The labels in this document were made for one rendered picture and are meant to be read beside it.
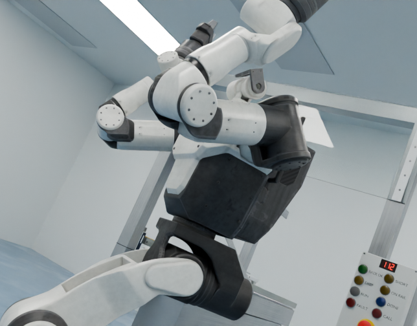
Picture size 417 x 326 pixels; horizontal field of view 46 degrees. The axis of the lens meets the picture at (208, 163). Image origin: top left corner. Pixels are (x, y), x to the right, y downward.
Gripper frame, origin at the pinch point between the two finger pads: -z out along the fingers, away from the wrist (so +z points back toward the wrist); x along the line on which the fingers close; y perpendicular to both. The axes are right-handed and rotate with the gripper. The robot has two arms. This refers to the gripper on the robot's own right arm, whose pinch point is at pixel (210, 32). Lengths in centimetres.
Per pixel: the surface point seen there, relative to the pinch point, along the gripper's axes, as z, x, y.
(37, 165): -132, -521, 295
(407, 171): 1, -14, -79
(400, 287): 38, -19, -91
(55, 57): -246, -421, 341
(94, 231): -97, -532, 165
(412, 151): -5, -11, -78
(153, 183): 25, -68, 3
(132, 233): 46, -76, -1
